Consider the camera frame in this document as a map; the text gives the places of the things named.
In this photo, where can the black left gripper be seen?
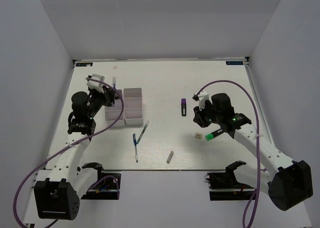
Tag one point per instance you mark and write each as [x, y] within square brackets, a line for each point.
[108, 95]

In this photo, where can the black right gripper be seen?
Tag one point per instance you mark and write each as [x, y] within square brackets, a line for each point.
[199, 115]

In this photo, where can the small beige eraser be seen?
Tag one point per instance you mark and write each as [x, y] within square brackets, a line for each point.
[198, 135]

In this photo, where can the green cap highlighter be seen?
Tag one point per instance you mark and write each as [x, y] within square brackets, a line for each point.
[214, 134]

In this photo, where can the purple cap highlighter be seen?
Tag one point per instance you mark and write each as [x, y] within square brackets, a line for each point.
[183, 107]

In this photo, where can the blue pen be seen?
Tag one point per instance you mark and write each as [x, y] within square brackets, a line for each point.
[114, 79]
[135, 147]

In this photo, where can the green clear pen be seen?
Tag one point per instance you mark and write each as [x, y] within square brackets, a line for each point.
[143, 131]

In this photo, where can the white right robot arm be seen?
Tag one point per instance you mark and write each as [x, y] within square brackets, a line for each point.
[287, 182]

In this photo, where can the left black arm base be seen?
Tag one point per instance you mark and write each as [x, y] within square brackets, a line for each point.
[109, 184]

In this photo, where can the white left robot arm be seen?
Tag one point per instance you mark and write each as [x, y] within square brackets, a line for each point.
[58, 196]

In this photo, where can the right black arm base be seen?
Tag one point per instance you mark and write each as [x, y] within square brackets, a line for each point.
[223, 185]

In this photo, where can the right white organizer tray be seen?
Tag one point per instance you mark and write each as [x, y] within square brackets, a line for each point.
[133, 106]

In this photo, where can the left corner label sticker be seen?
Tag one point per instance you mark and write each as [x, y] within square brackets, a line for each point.
[84, 64]

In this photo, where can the corner label sticker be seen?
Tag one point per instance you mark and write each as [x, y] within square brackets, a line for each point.
[234, 63]
[84, 64]

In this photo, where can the right corner label sticker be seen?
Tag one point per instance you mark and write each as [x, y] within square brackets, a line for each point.
[234, 63]

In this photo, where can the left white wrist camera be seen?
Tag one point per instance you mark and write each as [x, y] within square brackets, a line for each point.
[94, 83]

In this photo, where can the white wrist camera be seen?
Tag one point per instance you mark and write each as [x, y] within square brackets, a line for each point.
[94, 83]
[201, 97]

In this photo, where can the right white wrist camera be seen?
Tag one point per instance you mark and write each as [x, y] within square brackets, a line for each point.
[201, 97]

